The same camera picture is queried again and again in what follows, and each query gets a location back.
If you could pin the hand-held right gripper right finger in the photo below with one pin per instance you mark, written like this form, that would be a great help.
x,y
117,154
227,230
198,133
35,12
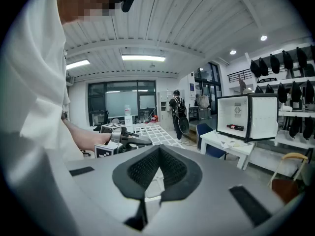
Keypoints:
x,y
209,205

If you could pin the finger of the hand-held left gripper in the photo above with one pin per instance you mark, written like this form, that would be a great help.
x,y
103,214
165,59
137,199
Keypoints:
x,y
131,133
140,141

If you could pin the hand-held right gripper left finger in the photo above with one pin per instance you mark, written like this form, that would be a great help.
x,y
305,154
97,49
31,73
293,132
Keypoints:
x,y
98,195

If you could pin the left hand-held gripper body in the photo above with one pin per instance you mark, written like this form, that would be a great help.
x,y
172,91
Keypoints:
x,y
108,141

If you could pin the black mini fridge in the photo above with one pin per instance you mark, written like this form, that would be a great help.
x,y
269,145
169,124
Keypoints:
x,y
263,117

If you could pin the person's left forearm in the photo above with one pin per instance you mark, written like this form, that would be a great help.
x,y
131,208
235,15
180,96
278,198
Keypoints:
x,y
83,135

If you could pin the orange bag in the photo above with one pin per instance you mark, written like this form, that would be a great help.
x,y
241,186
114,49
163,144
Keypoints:
x,y
154,118

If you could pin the black framed glass partition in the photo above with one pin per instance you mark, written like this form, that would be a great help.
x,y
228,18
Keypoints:
x,y
121,102

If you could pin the grey metal lockers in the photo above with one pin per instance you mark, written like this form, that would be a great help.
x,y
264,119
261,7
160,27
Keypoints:
x,y
163,107

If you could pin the white table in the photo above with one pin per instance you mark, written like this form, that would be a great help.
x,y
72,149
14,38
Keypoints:
x,y
236,152

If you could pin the blue fabric chair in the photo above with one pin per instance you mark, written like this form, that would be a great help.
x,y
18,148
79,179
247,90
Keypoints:
x,y
204,129

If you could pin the white mat with triangles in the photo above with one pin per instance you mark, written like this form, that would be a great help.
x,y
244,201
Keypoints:
x,y
231,144

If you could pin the metal storage rack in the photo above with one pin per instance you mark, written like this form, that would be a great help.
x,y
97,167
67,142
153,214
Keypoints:
x,y
199,113

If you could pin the rectangular ceiling light panel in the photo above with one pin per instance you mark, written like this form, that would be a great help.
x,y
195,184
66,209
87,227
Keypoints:
x,y
77,64
142,57

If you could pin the wooden chair brown seat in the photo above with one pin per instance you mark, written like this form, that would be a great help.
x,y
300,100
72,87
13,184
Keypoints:
x,y
286,188

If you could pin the dark cola bottle red label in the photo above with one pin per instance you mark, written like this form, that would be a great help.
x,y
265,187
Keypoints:
x,y
237,127

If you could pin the black framed glass door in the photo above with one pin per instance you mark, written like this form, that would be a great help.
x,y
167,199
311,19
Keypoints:
x,y
209,82

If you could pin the person's white shirt torso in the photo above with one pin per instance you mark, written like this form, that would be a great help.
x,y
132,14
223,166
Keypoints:
x,y
37,70

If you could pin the black metal railing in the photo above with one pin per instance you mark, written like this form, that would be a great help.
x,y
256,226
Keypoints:
x,y
240,75

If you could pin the round ceiling downlight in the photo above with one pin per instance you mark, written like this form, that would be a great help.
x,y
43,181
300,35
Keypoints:
x,y
232,52
263,38

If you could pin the person's head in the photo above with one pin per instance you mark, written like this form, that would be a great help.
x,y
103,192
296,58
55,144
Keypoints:
x,y
81,1

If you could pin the white shelving unit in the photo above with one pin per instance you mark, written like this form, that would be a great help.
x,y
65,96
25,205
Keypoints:
x,y
290,81

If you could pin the blue wall poster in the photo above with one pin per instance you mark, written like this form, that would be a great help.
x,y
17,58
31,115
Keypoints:
x,y
192,90

